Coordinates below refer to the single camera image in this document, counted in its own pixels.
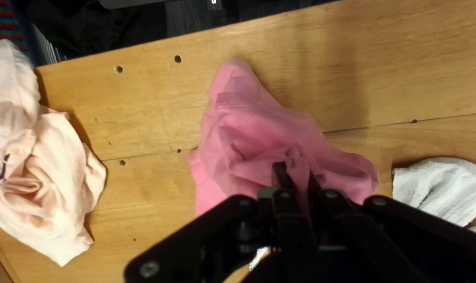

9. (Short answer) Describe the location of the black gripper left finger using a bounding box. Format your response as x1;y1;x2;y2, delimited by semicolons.
271;160;323;283

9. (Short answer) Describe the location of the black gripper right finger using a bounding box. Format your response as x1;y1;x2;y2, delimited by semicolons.
306;171;402;283

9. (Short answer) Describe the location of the pink shirt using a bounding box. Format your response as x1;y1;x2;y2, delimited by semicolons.
188;58;380;216

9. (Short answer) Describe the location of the white terry towel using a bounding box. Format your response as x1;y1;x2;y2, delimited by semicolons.
391;155;476;238

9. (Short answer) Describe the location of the peach shirt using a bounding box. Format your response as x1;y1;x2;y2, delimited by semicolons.
0;37;109;267

